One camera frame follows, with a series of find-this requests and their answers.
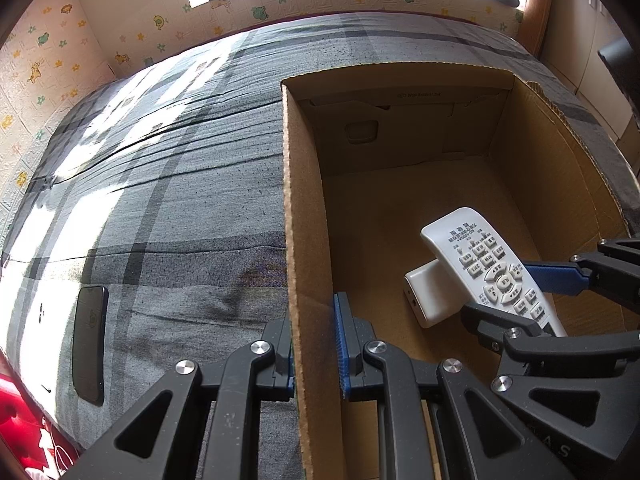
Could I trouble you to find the large white charger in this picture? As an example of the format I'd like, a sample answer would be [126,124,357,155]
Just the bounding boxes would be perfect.
[404,259,468,329]

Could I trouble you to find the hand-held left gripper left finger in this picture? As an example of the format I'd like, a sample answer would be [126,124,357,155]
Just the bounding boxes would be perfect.
[75,317,297,480]

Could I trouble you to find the brown cardboard box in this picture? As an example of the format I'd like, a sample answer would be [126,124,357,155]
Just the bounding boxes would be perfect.
[280,62,640,480]

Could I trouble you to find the black smartphone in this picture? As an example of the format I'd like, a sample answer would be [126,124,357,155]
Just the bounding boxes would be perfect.
[71,285,109,406]

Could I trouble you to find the beige wardrobe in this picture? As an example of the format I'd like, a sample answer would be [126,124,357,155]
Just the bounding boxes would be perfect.
[540,0,640,141]

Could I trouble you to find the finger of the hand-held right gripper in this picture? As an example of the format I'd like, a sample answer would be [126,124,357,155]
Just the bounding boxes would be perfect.
[522,236,640,313]
[460,301,640,428]

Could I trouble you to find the white remote control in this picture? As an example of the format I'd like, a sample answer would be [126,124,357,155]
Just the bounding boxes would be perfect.
[420,207,568,338]

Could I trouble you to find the grey plaid bed sheet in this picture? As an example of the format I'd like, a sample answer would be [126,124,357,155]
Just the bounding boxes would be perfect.
[0,10,640,480]

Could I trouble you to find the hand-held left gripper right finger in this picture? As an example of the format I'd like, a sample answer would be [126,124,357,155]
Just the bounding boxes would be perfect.
[334,291,576,480]

